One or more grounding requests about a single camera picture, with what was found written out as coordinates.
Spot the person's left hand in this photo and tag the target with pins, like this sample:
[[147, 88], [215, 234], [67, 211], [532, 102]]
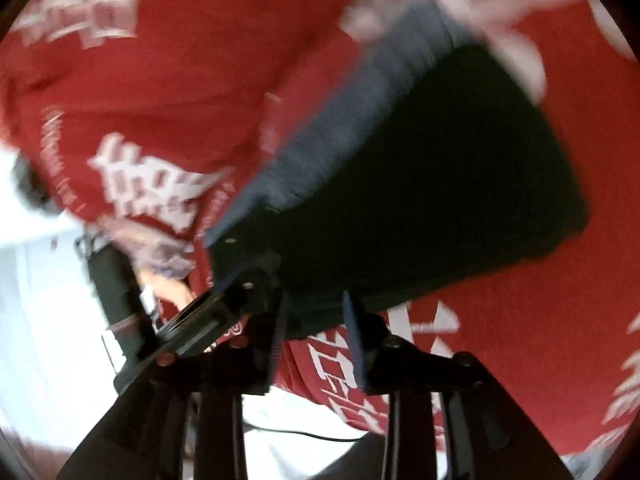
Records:
[[167, 292]]

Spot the red printed blanket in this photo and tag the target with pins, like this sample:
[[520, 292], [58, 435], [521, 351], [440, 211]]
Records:
[[150, 85]]

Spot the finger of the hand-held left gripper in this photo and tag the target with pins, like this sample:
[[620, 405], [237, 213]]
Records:
[[260, 280]]

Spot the black and blue-grey floral pants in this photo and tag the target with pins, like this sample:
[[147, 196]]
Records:
[[425, 185]]

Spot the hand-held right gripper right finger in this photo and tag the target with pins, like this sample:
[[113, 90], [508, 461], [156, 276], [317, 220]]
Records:
[[356, 342]]

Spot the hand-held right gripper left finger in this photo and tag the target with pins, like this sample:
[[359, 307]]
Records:
[[277, 332]]

